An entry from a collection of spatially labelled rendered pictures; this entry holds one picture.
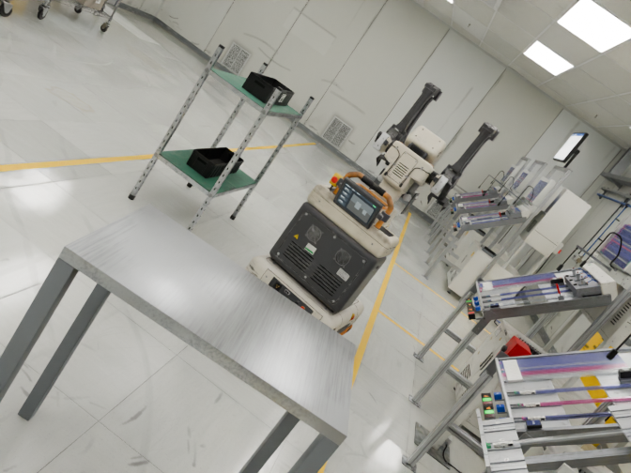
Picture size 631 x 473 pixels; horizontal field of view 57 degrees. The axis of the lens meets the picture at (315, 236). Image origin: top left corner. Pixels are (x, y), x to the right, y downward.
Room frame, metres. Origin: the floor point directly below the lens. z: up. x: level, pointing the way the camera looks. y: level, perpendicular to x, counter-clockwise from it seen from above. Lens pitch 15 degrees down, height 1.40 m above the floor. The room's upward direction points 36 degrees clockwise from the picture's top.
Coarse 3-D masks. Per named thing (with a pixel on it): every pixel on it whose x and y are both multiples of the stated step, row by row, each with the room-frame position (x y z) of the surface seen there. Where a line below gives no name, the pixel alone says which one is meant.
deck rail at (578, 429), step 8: (600, 424) 1.94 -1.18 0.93; (608, 424) 1.93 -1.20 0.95; (616, 424) 1.93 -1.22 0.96; (520, 432) 1.94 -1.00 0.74; (552, 432) 1.93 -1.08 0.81; (560, 432) 1.93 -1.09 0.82; (568, 432) 1.93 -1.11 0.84; (576, 432) 1.93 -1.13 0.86; (584, 432) 1.93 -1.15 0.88; (568, 440) 1.93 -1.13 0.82; (576, 440) 1.93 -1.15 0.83; (584, 440) 1.92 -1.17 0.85; (592, 440) 1.92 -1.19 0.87; (600, 440) 1.92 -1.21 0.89; (608, 440) 1.92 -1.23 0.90; (616, 440) 1.92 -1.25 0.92; (624, 440) 1.92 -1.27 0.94
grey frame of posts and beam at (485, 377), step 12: (480, 384) 2.63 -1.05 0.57; (468, 396) 2.63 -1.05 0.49; (456, 408) 2.63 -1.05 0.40; (600, 408) 2.61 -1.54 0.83; (444, 420) 2.63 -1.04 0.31; (588, 420) 2.61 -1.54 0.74; (600, 420) 2.60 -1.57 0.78; (432, 432) 2.65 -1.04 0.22; (420, 444) 2.67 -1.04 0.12; (432, 444) 2.63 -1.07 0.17; (408, 456) 2.67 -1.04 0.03; (420, 456) 2.63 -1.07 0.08
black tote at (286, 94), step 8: (248, 80) 3.50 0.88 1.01; (256, 80) 3.50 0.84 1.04; (264, 80) 3.84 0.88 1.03; (272, 80) 4.02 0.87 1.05; (248, 88) 3.50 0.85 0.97; (256, 88) 3.50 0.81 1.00; (264, 88) 3.50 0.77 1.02; (272, 88) 3.50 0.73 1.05; (288, 88) 4.06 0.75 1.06; (256, 96) 3.50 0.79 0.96; (264, 96) 3.50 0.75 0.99; (280, 96) 3.75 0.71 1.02; (288, 96) 3.96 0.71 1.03; (280, 104) 3.89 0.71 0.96
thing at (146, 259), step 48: (96, 240) 1.14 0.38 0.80; (144, 240) 1.28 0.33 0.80; (192, 240) 1.45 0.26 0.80; (48, 288) 1.04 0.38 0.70; (96, 288) 1.45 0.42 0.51; (144, 288) 1.09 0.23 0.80; (192, 288) 1.22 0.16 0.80; (240, 288) 1.38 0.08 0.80; (192, 336) 1.06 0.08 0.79; (240, 336) 1.17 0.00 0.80; (288, 336) 1.31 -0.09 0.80; (336, 336) 1.50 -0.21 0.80; (0, 384) 1.04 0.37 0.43; (48, 384) 1.45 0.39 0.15; (288, 384) 1.12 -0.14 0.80; (336, 384) 1.25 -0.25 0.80; (288, 432) 1.49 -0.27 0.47; (336, 432) 1.08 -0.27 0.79
